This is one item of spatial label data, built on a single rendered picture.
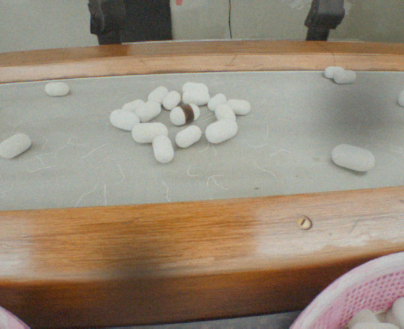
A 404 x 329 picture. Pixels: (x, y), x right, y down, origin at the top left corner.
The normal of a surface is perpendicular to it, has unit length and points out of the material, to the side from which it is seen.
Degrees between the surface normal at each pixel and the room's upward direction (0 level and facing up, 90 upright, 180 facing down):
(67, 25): 90
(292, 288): 90
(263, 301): 90
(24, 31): 88
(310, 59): 45
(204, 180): 0
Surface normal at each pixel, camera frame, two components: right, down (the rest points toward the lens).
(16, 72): 0.06, -0.07
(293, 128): 0.00, -0.75
